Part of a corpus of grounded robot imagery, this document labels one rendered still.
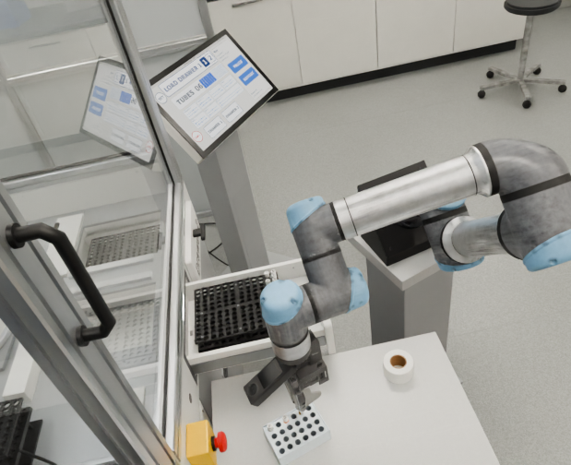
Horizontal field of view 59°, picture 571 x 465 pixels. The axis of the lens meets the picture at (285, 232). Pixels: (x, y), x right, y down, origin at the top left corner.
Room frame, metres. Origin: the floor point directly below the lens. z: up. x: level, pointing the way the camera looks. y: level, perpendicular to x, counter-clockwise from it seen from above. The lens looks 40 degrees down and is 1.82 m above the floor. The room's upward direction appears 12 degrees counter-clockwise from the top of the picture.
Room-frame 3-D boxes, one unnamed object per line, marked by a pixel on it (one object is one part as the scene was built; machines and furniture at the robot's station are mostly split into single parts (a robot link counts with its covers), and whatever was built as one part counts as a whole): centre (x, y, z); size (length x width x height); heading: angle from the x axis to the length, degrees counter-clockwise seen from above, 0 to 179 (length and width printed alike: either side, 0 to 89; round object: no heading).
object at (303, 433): (0.56, 0.06, 0.78); 0.12 x 0.08 x 0.04; 109
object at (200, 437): (0.52, 0.25, 0.88); 0.07 x 0.05 x 0.07; 1
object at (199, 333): (0.85, 0.15, 0.87); 0.22 x 0.18 x 0.06; 91
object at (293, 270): (0.85, 0.16, 0.86); 0.40 x 0.26 x 0.06; 91
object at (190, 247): (1.16, 0.28, 0.87); 0.29 x 0.02 x 0.11; 1
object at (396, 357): (0.67, -0.20, 0.78); 0.07 x 0.07 x 0.04
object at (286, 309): (0.60, 0.03, 1.13); 0.09 x 0.08 x 0.11; 101
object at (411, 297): (1.13, -0.37, 0.38); 0.30 x 0.30 x 0.76; 22
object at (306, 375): (0.60, 0.02, 0.97); 0.09 x 0.08 x 0.12; 109
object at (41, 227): (0.42, 0.25, 1.45); 0.05 x 0.03 x 0.19; 91
